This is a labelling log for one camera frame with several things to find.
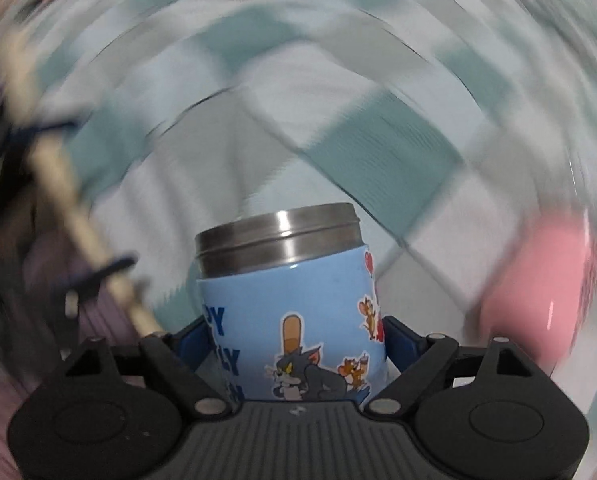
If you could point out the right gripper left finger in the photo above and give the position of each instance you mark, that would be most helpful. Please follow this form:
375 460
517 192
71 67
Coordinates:
116 411

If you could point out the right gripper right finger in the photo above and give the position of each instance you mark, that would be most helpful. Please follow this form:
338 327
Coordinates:
478 412

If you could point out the blue cartoon steel cup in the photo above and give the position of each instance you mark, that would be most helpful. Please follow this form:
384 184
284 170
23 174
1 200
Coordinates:
291 303

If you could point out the pink cup with clear lid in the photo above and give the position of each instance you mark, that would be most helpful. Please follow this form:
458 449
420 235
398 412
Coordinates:
540 296

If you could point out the green checkered bed sheet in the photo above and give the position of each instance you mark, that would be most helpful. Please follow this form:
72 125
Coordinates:
446 123

